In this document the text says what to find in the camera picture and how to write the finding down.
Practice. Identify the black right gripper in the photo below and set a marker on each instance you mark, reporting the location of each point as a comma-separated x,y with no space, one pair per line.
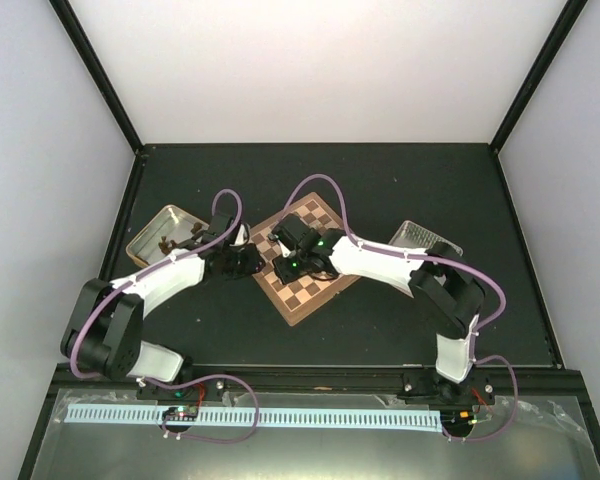
283,273

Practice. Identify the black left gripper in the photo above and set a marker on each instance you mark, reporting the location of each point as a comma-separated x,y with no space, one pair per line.
253,265

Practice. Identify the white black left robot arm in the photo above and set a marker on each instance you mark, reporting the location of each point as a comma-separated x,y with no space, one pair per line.
104,336

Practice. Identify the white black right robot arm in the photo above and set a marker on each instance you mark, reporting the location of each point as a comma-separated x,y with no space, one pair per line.
436,278

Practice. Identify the wooden chess board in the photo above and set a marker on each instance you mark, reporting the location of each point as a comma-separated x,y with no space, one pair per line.
300,298

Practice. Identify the dark chess pieces pile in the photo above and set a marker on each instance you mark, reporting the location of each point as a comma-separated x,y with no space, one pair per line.
167,246

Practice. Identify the left controller circuit board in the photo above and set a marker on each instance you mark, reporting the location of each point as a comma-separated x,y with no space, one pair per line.
180,413

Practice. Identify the controller circuit board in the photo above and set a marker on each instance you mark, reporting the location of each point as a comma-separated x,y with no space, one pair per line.
465,417
180,413

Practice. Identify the right controller circuit board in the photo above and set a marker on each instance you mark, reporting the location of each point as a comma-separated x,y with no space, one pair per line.
465,417

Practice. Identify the yellow bear tin box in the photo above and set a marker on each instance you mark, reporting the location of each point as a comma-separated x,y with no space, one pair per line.
170,226

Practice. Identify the pink patterned plastic basket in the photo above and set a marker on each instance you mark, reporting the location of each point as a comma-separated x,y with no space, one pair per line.
412,235

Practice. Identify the white slotted cable duct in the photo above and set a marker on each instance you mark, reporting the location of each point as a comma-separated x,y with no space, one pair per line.
247,417

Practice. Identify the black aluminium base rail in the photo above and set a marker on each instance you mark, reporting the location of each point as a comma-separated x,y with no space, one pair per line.
409,381

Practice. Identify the black frame post left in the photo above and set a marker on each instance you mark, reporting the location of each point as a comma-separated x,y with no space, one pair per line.
83,46

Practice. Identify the black frame post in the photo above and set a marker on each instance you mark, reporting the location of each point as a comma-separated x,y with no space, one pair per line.
83,46
552,45

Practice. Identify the black frame post right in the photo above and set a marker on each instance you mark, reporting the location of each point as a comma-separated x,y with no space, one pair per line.
552,45

